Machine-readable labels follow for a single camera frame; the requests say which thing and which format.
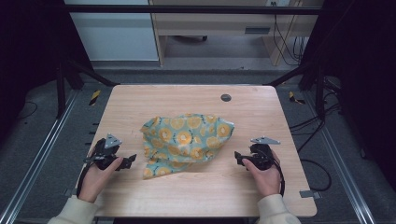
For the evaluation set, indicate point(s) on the aluminium floor rail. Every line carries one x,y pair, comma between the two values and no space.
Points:
342,168
37,155

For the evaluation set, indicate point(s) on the white cabinet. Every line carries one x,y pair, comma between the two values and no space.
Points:
115,37

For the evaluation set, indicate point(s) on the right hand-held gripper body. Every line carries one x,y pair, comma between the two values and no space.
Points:
261,155

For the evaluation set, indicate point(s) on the yellow black striped tape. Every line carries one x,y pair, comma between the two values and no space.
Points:
294,98
95,97

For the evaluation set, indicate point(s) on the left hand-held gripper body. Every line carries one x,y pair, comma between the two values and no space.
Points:
106,152

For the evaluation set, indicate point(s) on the grey metal table bracket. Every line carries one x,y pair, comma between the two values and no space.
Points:
309,194

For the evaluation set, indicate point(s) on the black metal frame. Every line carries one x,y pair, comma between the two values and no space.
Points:
186,10

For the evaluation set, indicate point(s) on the grey round table grommet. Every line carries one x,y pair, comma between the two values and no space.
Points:
226,97

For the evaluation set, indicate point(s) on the person's right hand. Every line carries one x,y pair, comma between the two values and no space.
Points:
266,182

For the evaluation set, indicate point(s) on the teal cloth with orange print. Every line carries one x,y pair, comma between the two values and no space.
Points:
186,140

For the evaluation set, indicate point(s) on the person's left hand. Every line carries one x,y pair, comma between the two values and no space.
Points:
96,182

